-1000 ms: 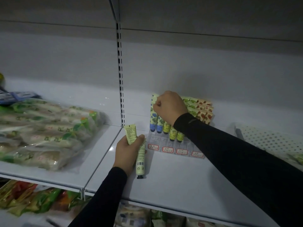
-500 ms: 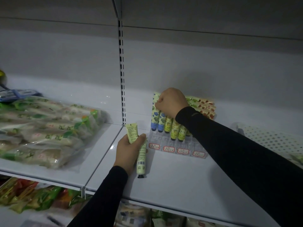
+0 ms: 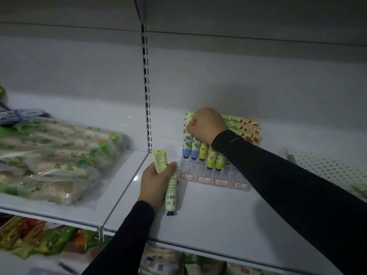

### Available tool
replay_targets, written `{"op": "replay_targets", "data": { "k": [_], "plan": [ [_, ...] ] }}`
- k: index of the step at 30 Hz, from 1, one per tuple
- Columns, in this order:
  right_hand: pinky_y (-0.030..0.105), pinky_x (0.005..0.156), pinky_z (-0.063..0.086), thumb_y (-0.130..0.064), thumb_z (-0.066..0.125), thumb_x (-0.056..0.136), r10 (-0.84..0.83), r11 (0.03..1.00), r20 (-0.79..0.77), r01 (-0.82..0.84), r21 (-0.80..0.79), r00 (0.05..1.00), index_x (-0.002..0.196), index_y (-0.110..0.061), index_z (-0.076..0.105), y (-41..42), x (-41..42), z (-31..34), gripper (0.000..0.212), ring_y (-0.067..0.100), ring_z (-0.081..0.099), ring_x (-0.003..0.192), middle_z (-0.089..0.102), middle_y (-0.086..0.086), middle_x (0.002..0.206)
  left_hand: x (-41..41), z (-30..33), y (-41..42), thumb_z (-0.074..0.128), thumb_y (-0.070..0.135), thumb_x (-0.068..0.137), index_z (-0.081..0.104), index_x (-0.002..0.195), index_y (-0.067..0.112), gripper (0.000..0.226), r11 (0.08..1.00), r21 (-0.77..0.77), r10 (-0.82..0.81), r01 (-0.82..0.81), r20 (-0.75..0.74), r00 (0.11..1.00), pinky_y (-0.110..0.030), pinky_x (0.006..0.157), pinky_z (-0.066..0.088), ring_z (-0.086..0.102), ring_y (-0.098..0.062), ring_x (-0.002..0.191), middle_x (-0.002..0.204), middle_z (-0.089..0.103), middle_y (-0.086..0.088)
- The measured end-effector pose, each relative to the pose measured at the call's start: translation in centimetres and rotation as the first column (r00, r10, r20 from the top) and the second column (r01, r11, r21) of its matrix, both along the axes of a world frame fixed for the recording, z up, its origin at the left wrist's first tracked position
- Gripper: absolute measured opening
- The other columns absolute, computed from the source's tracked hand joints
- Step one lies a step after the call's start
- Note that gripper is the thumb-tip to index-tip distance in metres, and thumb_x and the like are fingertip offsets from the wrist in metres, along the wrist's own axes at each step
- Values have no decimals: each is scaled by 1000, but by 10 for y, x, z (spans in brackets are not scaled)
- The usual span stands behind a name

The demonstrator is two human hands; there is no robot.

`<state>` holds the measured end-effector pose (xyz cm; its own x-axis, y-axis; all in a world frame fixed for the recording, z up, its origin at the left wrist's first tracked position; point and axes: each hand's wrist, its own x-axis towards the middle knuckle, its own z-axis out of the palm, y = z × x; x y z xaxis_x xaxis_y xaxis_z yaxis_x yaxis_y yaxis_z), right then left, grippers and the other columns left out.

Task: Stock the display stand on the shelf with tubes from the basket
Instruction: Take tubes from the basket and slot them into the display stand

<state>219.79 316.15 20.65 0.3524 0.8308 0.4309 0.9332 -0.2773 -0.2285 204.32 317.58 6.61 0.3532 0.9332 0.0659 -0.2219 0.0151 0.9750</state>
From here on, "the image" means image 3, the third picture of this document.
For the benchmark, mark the clear acrylic display rack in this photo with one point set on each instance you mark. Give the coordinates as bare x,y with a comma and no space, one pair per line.
229,180

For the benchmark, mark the pile of white sweet bags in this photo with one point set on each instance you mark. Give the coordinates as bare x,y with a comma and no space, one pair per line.
160,260

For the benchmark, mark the white store shelf unit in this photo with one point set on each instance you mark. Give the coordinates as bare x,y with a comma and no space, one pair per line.
229,80

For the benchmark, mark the clear bag of green sweets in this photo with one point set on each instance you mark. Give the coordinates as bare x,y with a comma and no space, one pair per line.
57,160

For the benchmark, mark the row of cream tubes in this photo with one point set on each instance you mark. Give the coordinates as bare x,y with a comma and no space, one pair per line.
249,128

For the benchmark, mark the person's right forearm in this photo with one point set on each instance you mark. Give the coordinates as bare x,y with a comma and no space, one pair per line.
295,186

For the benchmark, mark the person's right hand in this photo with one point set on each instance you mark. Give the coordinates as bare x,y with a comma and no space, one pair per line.
208,126

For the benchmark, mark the person's left hand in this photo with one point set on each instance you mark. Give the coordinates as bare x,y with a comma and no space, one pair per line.
154,186

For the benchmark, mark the heap of assorted snack packets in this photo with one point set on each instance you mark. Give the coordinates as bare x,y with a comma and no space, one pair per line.
48,237

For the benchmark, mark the blue white packet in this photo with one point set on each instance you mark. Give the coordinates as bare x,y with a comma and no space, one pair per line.
25,114

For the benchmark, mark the white perforated basket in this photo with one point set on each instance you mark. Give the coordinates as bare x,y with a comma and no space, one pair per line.
329,168

